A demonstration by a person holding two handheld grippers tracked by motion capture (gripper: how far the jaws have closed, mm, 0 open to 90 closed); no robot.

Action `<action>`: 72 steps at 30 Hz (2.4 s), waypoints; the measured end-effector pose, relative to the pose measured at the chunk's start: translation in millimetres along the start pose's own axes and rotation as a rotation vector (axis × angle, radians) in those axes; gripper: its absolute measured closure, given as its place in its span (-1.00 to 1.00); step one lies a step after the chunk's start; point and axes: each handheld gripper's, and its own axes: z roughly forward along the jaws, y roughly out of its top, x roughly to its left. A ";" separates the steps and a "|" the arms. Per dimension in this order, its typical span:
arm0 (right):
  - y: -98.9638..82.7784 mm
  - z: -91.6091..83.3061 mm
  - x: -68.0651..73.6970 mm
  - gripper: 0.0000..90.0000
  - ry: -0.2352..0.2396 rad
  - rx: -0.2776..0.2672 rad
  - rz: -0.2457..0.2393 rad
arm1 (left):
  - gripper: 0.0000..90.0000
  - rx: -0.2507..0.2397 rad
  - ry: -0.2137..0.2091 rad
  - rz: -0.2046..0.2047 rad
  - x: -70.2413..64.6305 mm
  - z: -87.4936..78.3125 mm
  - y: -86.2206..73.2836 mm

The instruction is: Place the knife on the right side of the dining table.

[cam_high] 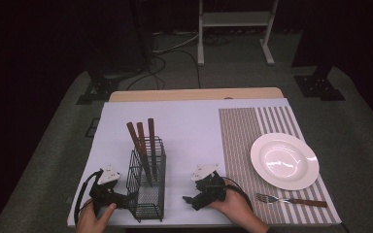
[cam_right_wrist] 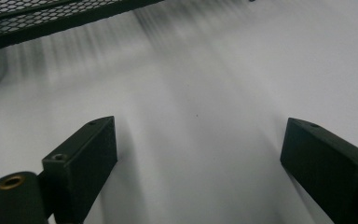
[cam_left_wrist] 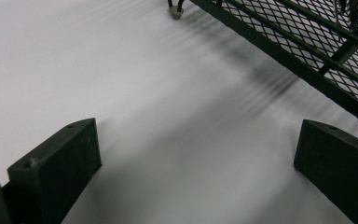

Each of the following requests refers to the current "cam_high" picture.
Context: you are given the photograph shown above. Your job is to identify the wooden table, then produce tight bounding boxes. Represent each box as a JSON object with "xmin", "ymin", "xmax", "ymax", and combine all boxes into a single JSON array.
[{"xmin": 108, "ymin": 86, "xmax": 286, "ymax": 103}]

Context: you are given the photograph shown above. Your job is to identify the white metal stand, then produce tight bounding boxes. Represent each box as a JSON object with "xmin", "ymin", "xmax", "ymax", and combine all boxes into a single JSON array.
[{"xmin": 196, "ymin": 0, "xmax": 280, "ymax": 67}]

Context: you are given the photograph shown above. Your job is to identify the wooden-handled cutlery piece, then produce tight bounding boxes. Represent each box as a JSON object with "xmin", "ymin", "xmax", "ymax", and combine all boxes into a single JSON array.
[
  {"xmin": 136, "ymin": 121, "xmax": 153, "ymax": 186},
  {"xmin": 147, "ymin": 117, "xmax": 159, "ymax": 183}
]

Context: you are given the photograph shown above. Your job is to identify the right hand-held gripper cable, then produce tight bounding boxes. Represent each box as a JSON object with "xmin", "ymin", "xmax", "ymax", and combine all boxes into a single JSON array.
[{"xmin": 220, "ymin": 176, "xmax": 254, "ymax": 211}]

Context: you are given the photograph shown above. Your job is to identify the white round plate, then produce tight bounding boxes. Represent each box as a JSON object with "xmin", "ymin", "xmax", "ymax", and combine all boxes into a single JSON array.
[{"xmin": 250, "ymin": 132, "xmax": 321, "ymax": 191}]

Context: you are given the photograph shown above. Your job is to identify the striped placemat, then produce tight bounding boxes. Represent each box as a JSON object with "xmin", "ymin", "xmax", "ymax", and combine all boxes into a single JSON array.
[{"xmin": 218, "ymin": 105, "xmax": 343, "ymax": 225}]

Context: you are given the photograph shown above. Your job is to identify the black floor cable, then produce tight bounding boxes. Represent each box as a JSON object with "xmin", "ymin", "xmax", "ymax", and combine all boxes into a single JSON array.
[{"xmin": 125, "ymin": 49, "xmax": 203, "ymax": 91}]

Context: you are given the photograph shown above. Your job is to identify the black stand base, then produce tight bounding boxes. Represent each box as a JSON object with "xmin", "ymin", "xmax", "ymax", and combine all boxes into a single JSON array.
[
  {"xmin": 292, "ymin": 64, "xmax": 347, "ymax": 102},
  {"xmin": 76, "ymin": 63, "xmax": 121, "ymax": 106}
]

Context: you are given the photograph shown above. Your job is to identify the wooden-handled fork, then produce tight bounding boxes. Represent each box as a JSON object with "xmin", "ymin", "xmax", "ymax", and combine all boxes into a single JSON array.
[{"xmin": 255, "ymin": 192, "xmax": 328, "ymax": 209}]

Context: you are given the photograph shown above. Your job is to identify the brown wooden chopsticks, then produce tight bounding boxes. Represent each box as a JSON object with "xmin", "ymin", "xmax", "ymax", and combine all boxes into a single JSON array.
[{"xmin": 125, "ymin": 121, "xmax": 153, "ymax": 188}]

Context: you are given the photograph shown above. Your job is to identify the black wire cutlery basket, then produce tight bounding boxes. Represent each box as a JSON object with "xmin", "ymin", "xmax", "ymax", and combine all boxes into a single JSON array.
[{"xmin": 125, "ymin": 136, "xmax": 168, "ymax": 223}]

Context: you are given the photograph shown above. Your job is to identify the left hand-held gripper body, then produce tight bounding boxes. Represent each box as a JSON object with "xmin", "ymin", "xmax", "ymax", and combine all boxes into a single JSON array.
[{"xmin": 88, "ymin": 164, "xmax": 128, "ymax": 217}]

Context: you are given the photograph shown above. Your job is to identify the white table cover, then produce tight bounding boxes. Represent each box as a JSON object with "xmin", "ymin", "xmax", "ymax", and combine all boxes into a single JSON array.
[{"xmin": 66, "ymin": 98, "xmax": 343, "ymax": 228}]

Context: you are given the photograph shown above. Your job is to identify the white floor cable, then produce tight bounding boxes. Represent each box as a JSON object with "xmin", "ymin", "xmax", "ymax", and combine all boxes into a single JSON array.
[{"xmin": 152, "ymin": 31, "xmax": 200, "ymax": 54}]

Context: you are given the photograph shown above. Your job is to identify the hand-held gripper cable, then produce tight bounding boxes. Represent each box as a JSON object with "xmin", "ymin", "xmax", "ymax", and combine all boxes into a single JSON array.
[
  {"xmin": 220, "ymin": 176, "xmax": 254, "ymax": 211},
  {"xmin": 73, "ymin": 170, "xmax": 103, "ymax": 226}
]

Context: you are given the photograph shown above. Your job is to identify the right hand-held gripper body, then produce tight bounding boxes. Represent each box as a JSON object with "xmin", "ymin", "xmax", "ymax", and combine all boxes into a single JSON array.
[{"xmin": 189, "ymin": 162, "xmax": 227, "ymax": 206}]

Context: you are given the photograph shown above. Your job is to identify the person's right hand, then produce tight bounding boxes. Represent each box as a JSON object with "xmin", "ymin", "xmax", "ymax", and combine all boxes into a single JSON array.
[{"xmin": 209, "ymin": 180, "xmax": 262, "ymax": 233}]

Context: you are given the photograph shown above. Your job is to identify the left hand-held gripper cable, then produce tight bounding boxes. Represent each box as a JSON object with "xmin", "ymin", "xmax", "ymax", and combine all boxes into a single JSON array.
[{"xmin": 73, "ymin": 170, "xmax": 103, "ymax": 226}]

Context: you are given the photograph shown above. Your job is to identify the person's left hand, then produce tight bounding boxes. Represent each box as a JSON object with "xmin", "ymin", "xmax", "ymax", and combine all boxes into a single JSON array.
[{"xmin": 75, "ymin": 199, "xmax": 118, "ymax": 233}]

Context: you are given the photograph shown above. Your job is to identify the black floor frame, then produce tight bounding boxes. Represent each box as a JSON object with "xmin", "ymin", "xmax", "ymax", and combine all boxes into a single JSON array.
[{"xmin": 84, "ymin": 117, "xmax": 101, "ymax": 138}]

